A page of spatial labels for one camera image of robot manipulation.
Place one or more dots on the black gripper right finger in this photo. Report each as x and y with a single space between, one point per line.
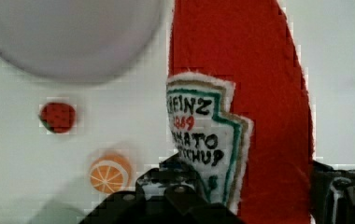
332 195

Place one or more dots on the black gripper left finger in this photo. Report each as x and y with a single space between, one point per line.
168 194

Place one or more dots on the red plush ketchup bottle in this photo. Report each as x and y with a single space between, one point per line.
238 108

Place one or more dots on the lilac round plate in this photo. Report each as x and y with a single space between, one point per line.
75 40

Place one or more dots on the orange slice toy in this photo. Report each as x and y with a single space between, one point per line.
110 173

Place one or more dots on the small dark red strawberry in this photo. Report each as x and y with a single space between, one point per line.
58 117

